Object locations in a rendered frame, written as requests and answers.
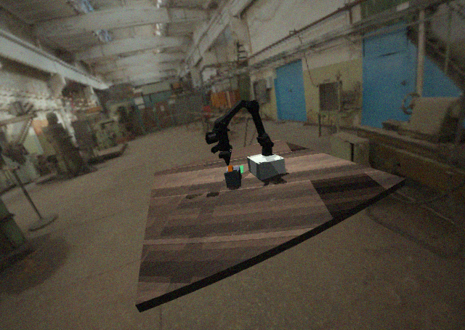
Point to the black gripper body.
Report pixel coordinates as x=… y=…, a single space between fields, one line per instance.
x=225 y=146

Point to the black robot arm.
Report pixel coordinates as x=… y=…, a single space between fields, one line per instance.
x=219 y=132

